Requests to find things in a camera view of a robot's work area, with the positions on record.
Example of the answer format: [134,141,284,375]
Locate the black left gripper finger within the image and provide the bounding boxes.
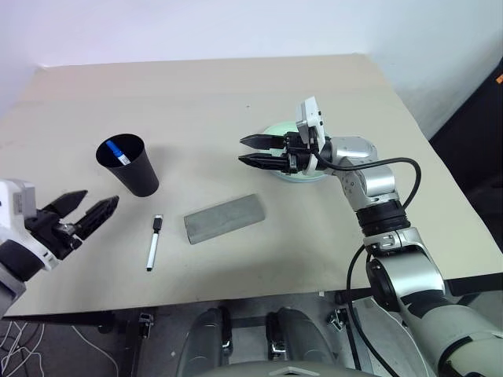
[42,190,88,218]
[74,195,120,241]

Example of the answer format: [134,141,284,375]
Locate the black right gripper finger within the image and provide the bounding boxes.
[238,153,290,172]
[240,134,285,150]

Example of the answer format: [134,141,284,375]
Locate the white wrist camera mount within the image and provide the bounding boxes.
[295,96,327,174]
[0,178,54,272]

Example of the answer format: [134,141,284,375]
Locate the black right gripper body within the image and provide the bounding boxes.
[281,128,318,176]

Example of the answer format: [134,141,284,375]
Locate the dark grey rounded shape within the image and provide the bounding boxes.
[174,308,233,377]
[266,307,339,377]

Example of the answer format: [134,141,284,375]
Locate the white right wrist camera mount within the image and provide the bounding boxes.
[295,96,327,174]

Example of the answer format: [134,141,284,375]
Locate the light green plate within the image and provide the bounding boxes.
[262,120,327,184]

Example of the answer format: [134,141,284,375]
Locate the black partition panel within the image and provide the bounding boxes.
[428,54,503,252]

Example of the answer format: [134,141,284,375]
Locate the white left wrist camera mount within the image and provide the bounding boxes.
[0,178,54,272]

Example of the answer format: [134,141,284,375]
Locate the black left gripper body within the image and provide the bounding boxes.
[24,208,84,262]

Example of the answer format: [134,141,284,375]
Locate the light grey robot body shell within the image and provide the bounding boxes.
[188,359,362,377]

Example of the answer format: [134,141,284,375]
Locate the black-capped white marker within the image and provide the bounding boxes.
[145,214,164,273]

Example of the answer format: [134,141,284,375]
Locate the blue whiteboard marker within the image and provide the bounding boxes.
[105,141,130,167]

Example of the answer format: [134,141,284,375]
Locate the grey felt glasses case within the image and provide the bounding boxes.
[183,193,267,246]

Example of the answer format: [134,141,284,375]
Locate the black metal table leg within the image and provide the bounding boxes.
[125,312,154,377]
[325,292,365,370]

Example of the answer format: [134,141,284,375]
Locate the light blue plate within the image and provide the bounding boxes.
[270,167,328,185]

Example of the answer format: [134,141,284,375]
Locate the black plastic cup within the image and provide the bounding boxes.
[95,133,160,197]

